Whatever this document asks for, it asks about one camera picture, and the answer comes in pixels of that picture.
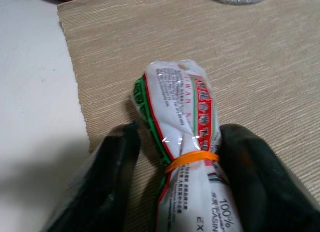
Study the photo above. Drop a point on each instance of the beige woven placemat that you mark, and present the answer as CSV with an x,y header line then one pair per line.
x,y
250,67

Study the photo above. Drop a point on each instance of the orange rubber band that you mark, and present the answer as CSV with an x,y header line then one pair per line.
x,y
192,158

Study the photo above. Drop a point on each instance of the white plastic noodle packet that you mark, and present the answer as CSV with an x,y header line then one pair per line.
x,y
175,112

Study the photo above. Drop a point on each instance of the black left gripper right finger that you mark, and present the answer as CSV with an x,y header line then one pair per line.
x,y
265,192

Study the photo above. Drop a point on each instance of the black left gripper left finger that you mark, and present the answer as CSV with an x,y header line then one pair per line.
x,y
105,187

